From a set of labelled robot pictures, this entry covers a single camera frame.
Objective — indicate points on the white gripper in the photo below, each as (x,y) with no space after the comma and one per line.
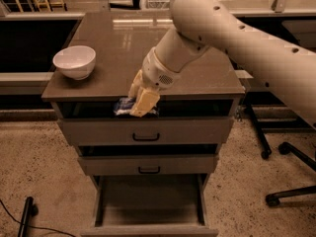
(154,73)

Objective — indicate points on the blue rxbar wrapper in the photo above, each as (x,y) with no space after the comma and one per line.
(124,105)

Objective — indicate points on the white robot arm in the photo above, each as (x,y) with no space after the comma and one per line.
(288,70)

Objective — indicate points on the top grey drawer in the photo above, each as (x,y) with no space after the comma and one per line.
(177,122)

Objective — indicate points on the grey drawer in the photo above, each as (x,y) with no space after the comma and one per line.
(150,206)
(177,122)
(146,160)

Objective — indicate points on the grey drawer cabinet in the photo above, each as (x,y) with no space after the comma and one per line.
(121,41)

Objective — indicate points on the middle grey drawer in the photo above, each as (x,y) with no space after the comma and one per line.
(146,160)

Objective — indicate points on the bottom grey drawer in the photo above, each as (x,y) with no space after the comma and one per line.
(150,206)

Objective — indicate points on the white ceramic bowl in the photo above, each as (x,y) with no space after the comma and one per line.
(76,62)

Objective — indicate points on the black table leg with caster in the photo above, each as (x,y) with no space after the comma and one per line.
(261,136)

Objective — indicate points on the black stand leg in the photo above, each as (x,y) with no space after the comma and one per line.
(30,210)

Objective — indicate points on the wire mesh basket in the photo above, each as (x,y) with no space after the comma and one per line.
(155,4)

